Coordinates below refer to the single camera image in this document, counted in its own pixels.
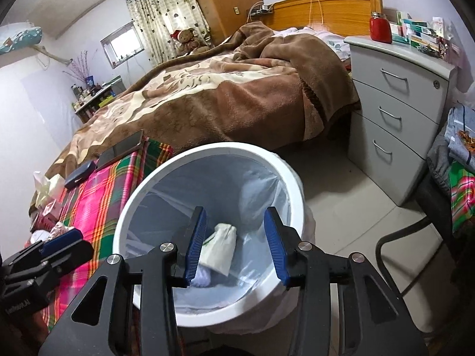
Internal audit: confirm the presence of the white paper trash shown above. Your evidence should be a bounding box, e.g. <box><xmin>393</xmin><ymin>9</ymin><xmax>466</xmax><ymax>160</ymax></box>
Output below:
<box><xmin>199</xmin><ymin>222</ymin><xmax>237</xmax><ymax>276</ymax></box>

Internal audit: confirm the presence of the white round trash bin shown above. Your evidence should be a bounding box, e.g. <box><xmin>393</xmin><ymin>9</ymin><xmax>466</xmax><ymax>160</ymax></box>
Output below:
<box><xmin>112</xmin><ymin>141</ymin><xmax>308</xmax><ymax>329</ymax></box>

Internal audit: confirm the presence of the red white milk carton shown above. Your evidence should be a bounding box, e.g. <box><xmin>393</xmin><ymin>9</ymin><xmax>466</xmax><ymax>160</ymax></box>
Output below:
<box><xmin>33</xmin><ymin>200</ymin><xmax>62</xmax><ymax>231</ymax></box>

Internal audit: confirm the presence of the pink plaid cloth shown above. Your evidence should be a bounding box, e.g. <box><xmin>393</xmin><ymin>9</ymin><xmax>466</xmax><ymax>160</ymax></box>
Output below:
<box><xmin>41</xmin><ymin>138</ymin><xmax>173</xmax><ymax>329</ymax></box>

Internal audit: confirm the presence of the soft tissue pack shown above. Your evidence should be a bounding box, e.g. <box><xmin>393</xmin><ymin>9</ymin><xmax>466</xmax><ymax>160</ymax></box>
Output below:
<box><xmin>33</xmin><ymin>171</ymin><xmax>65</xmax><ymax>209</ymax></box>

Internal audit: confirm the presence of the dark blue glasses case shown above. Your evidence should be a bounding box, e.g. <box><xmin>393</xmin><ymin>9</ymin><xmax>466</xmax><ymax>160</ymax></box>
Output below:
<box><xmin>64</xmin><ymin>160</ymin><xmax>96</xmax><ymax>190</ymax></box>

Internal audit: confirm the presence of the translucent white bin liner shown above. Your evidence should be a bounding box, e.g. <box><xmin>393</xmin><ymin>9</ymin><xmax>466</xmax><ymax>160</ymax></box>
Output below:
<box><xmin>124</xmin><ymin>153</ymin><xmax>316</xmax><ymax>336</ymax></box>

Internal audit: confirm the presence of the black smartphone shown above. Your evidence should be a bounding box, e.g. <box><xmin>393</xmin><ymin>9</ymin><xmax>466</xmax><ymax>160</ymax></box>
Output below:
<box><xmin>96</xmin><ymin>130</ymin><xmax>143</xmax><ymax>171</ymax></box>

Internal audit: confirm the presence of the cluttered side shelf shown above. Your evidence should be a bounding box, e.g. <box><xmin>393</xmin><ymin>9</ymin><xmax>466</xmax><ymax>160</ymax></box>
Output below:
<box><xmin>74</xmin><ymin>76</ymin><xmax>126</xmax><ymax>124</ymax></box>

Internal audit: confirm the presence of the brown patterned fleece blanket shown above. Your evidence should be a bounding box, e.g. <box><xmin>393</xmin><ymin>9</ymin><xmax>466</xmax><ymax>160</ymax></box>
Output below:
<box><xmin>28</xmin><ymin>20</ymin><xmax>360</xmax><ymax>216</ymax></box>

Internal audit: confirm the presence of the pile of clothes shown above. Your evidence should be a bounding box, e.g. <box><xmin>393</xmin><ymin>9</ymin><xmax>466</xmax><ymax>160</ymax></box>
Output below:
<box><xmin>427</xmin><ymin>103</ymin><xmax>474</xmax><ymax>236</ymax></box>

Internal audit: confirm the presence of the grey drawer cabinet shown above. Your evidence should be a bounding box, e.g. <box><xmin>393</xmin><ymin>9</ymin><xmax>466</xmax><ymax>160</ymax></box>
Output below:
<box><xmin>345</xmin><ymin>36</ymin><xmax>457</xmax><ymax>206</ymax></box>

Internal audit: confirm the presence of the black chair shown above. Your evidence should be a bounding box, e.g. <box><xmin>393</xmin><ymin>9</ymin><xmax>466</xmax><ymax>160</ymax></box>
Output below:
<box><xmin>374</xmin><ymin>177</ymin><xmax>475</xmax><ymax>305</ymax></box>

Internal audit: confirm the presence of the small window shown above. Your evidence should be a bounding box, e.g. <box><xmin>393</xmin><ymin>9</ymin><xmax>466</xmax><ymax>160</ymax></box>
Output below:
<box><xmin>101</xmin><ymin>21</ymin><xmax>144</xmax><ymax>69</ymax></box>

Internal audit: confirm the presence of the brown teddy bear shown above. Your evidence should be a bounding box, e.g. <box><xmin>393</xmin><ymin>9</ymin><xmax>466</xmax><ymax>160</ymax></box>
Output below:
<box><xmin>171</xmin><ymin>28</ymin><xmax>210</xmax><ymax>56</ymax></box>

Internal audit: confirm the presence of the red jar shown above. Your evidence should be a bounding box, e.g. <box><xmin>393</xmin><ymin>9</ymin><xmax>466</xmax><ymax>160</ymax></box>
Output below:
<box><xmin>370</xmin><ymin>11</ymin><xmax>392</xmax><ymax>44</ymax></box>

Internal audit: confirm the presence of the wooden headboard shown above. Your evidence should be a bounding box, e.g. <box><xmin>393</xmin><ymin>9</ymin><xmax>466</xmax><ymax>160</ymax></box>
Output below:
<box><xmin>256</xmin><ymin>0</ymin><xmax>383</xmax><ymax>37</ymax></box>

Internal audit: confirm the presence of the patterned curtain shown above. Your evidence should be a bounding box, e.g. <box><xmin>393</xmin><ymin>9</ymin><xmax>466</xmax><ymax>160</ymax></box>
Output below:
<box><xmin>125</xmin><ymin>0</ymin><xmax>210</xmax><ymax>66</ymax></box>

